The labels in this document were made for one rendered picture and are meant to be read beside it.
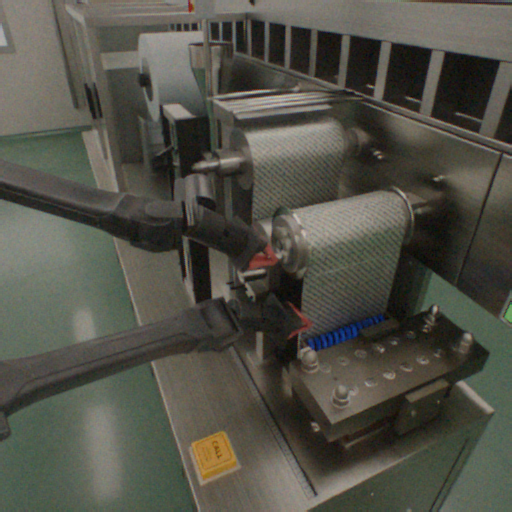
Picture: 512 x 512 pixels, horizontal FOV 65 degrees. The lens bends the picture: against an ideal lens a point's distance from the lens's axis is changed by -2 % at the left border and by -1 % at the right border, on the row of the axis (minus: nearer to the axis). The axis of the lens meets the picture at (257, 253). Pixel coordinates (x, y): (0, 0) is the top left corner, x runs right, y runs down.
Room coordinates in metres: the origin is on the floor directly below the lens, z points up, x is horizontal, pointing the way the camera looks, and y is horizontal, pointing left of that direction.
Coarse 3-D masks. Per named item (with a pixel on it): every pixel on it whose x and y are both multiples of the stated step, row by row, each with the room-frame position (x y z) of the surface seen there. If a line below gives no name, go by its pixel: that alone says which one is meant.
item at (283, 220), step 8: (280, 216) 0.69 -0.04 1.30; (272, 224) 0.72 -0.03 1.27; (280, 224) 0.69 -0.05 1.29; (288, 224) 0.66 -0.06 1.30; (288, 232) 0.66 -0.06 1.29; (296, 232) 0.64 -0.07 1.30; (296, 240) 0.63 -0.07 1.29; (296, 248) 0.63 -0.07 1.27; (296, 256) 0.63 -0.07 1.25; (288, 264) 0.65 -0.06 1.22; (296, 264) 0.62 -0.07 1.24
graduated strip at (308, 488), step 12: (228, 348) 0.72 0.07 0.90; (240, 360) 0.68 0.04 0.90; (240, 372) 0.65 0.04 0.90; (252, 384) 0.61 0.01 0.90; (252, 396) 0.58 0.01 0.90; (264, 408) 0.55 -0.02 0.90; (276, 420) 0.52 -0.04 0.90; (276, 432) 0.49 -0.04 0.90; (288, 444) 0.46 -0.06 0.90; (288, 456) 0.44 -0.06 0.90; (300, 468) 0.41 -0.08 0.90; (300, 480) 0.39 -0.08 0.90; (312, 492) 0.37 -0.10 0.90
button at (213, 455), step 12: (192, 444) 0.45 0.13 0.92; (204, 444) 0.45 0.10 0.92; (216, 444) 0.45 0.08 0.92; (228, 444) 0.45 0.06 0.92; (204, 456) 0.42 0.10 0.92; (216, 456) 0.42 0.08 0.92; (228, 456) 0.42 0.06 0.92; (204, 468) 0.40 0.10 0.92; (216, 468) 0.40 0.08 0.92; (228, 468) 0.41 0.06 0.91; (204, 480) 0.39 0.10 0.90
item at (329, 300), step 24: (360, 264) 0.67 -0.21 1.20; (384, 264) 0.70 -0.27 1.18; (312, 288) 0.63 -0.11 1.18; (336, 288) 0.65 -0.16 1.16; (360, 288) 0.68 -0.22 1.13; (384, 288) 0.71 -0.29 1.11; (312, 312) 0.63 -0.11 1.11; (336, 312) 0.66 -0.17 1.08; (360, 312) 0.69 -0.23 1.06; (312, 336) 0.63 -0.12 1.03
